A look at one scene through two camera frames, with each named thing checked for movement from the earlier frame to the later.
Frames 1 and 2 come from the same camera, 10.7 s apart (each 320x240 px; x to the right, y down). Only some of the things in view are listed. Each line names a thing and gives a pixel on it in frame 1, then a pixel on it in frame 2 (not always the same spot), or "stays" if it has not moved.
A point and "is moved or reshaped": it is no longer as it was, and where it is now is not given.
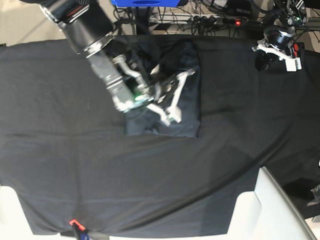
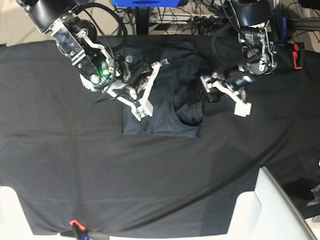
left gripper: [167, 91] to [137, 76]
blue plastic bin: [145, 3] stays
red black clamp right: [298, 48] stays
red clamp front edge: [82, 227] stays
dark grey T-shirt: [168, 59] is moved or reshaped
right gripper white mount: [276, 45] to [241, 108]
